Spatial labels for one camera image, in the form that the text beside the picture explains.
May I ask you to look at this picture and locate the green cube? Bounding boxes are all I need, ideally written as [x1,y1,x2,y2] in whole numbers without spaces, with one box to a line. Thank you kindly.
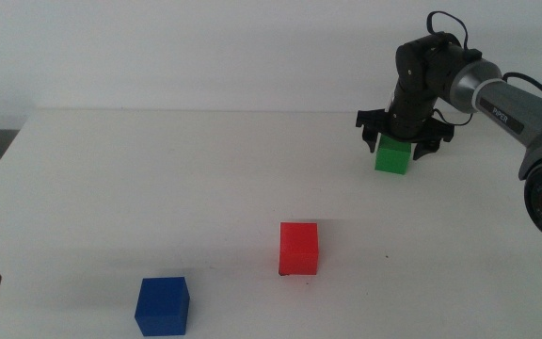
[374,133,413,176]

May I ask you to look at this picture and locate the black right camera cable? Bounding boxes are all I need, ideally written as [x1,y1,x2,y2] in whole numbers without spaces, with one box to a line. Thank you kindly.
[426,10,542,109]

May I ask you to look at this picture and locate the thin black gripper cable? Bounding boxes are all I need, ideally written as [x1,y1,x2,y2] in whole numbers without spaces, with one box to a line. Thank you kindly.
[432,107,475,128]

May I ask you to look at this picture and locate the blue cube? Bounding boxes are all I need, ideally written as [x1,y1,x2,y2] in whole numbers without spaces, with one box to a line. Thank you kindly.
[134,276,191,337]

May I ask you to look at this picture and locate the red cube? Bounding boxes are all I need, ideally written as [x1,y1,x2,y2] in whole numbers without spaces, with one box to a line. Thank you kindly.
[278,221,320,277]

